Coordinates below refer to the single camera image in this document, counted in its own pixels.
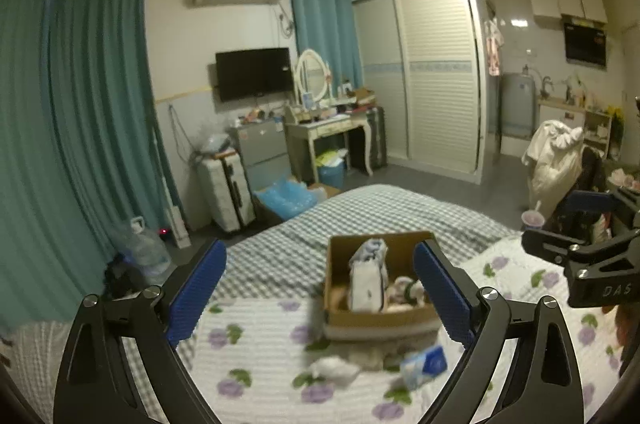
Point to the blue waste bin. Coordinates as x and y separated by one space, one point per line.
331 174

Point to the green white socks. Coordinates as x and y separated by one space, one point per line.
411 291

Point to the blue white soft packet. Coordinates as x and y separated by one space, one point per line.
425 365

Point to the purple cup with straw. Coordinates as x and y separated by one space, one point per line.
532 219

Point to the black bag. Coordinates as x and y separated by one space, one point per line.
122 279

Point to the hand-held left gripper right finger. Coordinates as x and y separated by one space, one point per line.
442 299

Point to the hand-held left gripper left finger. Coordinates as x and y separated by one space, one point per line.
197 291

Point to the white dressing table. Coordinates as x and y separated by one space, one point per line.
330 129

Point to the white sock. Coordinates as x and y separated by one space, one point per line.
334 371

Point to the clear water jug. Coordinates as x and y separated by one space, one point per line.
145 249

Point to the grey washing machine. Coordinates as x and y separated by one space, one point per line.
519 104

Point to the grey checked bed sheet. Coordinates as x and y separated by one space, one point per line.
300 234

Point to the blue plastic bag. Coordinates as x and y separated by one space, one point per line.
285 199

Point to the clear plastic bag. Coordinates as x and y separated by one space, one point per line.
215 139

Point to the white sliding door wardrobe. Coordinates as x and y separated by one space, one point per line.
435 74

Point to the white oval mirror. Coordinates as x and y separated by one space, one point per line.
312 72

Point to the black range hood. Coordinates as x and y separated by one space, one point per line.
585 42

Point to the hanging patterned cloth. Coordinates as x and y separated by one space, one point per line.
492 47

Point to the brown cardboard box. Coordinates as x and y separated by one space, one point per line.
380 319

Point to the small photo frame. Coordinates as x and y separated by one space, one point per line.
308 102

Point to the white hard suitcase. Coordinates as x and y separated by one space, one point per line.
227 191

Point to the pile of white clothes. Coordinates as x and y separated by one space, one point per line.
552 159

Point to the narrow teal curtain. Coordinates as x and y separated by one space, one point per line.
325 29

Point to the black wall television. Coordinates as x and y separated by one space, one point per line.
254 73

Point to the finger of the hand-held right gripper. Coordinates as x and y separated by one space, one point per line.
592 199
550 246

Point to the white open shelf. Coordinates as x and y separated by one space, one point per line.
597 134

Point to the floral white blanket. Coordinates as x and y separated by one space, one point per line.
265 354

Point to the white kitchen counter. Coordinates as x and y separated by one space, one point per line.
560 112

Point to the white knitted cloth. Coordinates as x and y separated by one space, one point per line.
35 364

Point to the yellow flowers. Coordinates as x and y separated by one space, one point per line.
616 117

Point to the wide teal curtain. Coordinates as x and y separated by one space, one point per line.
75 129

